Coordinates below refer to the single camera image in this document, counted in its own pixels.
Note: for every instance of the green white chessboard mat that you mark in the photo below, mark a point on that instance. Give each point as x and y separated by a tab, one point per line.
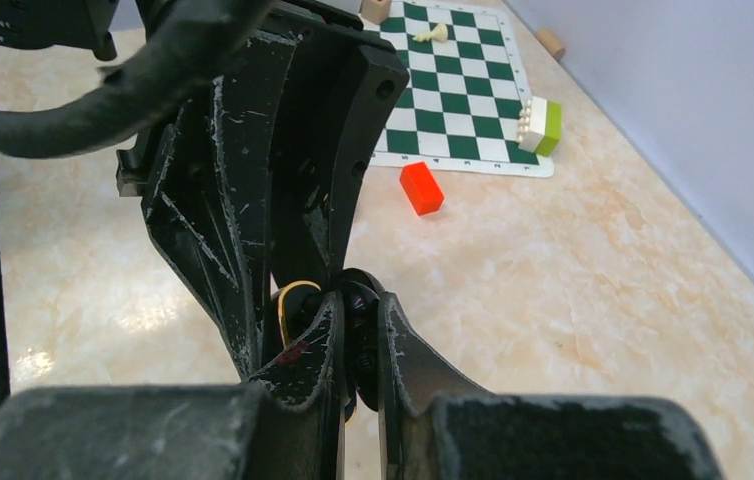
460	110

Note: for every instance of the orange red block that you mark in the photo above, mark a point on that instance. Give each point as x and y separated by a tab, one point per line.
421	188

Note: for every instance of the wooden cork piece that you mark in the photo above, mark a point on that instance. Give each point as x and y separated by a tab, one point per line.
551	43

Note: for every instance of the small wooden cube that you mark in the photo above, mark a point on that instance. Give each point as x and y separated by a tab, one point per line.
375	11

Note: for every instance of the green white toy block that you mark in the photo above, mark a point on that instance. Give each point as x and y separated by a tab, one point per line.
540	126

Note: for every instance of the cream chess piece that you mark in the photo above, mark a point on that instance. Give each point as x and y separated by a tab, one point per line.
439	33

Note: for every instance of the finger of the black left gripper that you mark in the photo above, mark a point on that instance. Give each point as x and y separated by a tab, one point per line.
207	200
341	87

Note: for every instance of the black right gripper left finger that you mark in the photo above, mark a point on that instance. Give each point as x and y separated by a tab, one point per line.
284	422

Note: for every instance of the black charging case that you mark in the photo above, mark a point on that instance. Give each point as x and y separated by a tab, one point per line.
297	303

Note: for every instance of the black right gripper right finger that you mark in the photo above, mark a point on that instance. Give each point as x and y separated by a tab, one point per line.
436	423

